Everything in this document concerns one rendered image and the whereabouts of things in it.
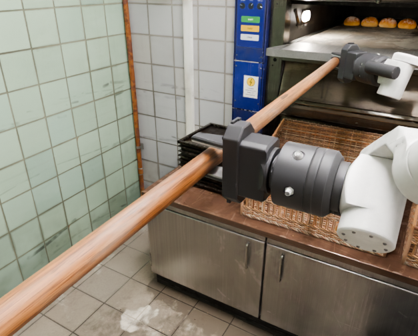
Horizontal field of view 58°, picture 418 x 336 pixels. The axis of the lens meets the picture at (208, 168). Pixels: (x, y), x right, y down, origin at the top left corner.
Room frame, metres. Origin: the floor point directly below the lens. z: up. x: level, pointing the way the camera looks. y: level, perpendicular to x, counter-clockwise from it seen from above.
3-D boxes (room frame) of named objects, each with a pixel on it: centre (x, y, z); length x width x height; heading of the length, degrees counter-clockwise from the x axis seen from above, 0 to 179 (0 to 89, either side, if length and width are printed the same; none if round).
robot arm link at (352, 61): (1.18, -0.47, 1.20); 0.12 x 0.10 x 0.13; 26
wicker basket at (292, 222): (1.35, -0.48, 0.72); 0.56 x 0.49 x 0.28; 61
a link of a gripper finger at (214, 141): (0.51, -0.01, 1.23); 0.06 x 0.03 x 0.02; 60
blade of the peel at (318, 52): (1.48, -0.54, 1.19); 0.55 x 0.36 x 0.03; 61
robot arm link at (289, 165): (0.46, -0.08, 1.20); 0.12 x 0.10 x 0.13; 60
